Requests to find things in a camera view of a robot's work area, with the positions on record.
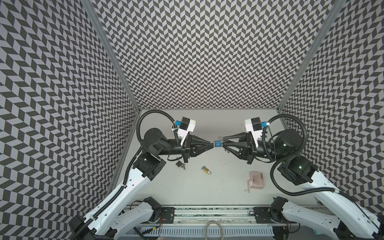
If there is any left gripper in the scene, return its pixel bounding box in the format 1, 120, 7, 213
155, 134, 214, 163

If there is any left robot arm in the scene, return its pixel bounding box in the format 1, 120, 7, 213
70, 128, 221, 240

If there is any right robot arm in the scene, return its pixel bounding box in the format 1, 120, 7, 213
222, 130, 384, 240

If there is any black padlock with keys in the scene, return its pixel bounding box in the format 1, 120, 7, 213
176, 161, 186, 170

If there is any small brass padlock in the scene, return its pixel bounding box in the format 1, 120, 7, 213
202, 166, 212, 175

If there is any pink padlock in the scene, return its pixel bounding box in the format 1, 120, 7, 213
245, 172, 265, 193

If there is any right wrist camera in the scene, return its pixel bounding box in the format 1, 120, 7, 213
245, 117, 270, 147

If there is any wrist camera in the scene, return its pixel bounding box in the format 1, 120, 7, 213
245, 117, 270, 147
172, 117, 196, 144

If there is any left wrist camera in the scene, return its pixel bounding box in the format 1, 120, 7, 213
172, 117, 196, 144

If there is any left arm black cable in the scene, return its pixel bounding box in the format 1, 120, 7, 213
136, 109, 181, 145

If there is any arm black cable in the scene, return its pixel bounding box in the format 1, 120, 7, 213
136, 109, 181, 145
261, 113, 358, 202

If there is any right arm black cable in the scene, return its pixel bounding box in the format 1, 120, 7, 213
261, 113, 358, 202

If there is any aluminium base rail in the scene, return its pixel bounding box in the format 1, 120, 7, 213
125, 205, 319, 226

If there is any white vented cable duct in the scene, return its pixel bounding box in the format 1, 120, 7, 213
142, 226, 275, 238

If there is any grey cable loop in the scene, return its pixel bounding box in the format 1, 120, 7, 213
204, 220, 225, 240

